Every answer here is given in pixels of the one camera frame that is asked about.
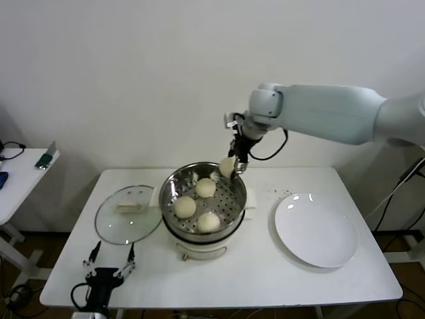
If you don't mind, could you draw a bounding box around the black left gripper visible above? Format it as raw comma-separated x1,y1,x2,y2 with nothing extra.
82,241,137,308

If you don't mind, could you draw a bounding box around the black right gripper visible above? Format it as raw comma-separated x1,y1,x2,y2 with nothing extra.
228,134,256,179

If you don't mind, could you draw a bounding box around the white steamed baozi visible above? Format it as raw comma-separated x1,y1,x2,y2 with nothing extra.
197,212,221,234
174,195,197,219
195,178,216,199
218,158,237,179

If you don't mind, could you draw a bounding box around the round glass pot lid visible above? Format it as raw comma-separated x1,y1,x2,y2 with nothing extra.
94,185,163,246

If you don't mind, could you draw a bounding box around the perforated steel steamer basket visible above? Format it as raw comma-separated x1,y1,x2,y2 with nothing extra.
151,161,259,235

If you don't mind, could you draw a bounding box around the white electric pot base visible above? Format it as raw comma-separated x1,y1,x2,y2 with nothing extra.
162,208,255,263

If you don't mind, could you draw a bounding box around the white round plate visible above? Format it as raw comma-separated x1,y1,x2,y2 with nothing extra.
274,193,359,268

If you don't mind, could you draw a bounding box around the white side table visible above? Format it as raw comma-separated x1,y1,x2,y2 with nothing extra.
0,148,60,282

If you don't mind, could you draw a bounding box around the green and silver packet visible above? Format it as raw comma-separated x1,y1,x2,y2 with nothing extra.
35,142,60,171

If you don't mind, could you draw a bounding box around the white side desk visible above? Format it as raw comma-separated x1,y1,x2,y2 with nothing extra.
381,142,425,265

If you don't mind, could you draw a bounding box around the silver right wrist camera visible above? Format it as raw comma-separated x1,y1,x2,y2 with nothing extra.
224,112,245,130

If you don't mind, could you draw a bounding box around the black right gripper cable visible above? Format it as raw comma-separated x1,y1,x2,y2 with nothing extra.
248,128,289,161

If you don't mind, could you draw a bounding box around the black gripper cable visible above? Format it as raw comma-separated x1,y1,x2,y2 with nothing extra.
70,282,92,310
248,128,289,161

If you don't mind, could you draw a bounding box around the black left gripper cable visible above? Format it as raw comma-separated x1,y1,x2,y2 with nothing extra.
70,282,92,310

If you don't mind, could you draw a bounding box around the black floor cable bundle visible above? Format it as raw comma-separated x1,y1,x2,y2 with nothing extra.
3,284,37,312

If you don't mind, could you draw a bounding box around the black looped cable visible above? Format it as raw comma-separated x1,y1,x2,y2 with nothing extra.
0,141,27,162

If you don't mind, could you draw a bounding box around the white power cable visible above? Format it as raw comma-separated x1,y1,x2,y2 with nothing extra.
365,159,425,220

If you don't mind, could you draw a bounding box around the black hanging cable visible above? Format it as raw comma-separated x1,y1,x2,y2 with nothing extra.
374,162,425,233

